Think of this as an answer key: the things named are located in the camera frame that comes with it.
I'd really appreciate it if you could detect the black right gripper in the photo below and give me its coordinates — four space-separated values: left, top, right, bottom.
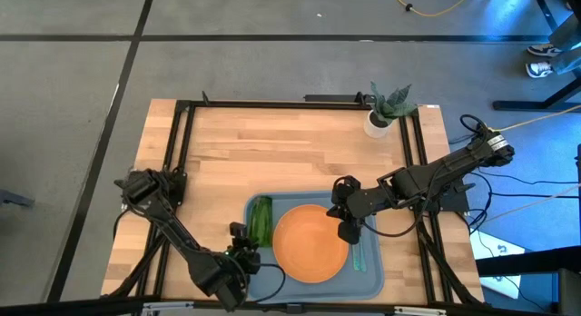
327 174 382 245

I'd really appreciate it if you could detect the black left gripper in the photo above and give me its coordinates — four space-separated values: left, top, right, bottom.
225 222 263 277

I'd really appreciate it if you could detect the green faceted plastic cup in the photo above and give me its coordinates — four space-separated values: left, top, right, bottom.
247 195 275 249

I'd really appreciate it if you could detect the orange plate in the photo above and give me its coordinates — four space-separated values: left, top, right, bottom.
271 203 351 284

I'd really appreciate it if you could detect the blue plastic tray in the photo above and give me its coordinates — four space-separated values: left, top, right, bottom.
243 191 386 304

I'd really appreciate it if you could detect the green leafy plant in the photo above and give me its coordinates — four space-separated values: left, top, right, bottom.
369 81 419 126

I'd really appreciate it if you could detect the white printed sheet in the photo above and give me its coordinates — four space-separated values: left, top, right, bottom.
469 228 527 300

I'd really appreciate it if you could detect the black side beam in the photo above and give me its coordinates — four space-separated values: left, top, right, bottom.
474 245 581 316

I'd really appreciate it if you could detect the black front beam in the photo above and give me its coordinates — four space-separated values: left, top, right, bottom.
0 296 581 316

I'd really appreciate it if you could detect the grey chair leg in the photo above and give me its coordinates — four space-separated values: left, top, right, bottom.
0 188 35 210

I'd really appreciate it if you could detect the person's shoe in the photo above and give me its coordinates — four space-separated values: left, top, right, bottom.
525 60 556 79
527 43 564 59

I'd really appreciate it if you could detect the person's leg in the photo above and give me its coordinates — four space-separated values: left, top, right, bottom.
552 46 581 76
547 14 581 52

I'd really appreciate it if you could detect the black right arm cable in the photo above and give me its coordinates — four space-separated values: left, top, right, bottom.
361 114 487 239

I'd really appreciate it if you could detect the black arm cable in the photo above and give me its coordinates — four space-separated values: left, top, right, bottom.
361 114 487 239
247 261 288 304

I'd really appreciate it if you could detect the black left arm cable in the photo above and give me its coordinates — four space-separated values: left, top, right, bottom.
247 261 288 304

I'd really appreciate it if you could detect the silver bracket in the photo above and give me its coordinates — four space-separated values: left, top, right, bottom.
142 301 195 316
392 305 448 316

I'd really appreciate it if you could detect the black aluminium table frame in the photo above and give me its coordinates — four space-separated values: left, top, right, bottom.
103 91 485 308

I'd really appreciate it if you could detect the black floor cable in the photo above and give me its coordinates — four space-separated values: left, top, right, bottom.
448 133 581 238

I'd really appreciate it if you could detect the beige strap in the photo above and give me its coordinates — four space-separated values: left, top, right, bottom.
480 183 581 224

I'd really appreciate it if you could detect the black desk frame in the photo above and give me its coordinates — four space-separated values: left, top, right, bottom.
492 0 581 113

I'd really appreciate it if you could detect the yellow extension cable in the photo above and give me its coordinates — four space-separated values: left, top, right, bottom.
497 107 581 133

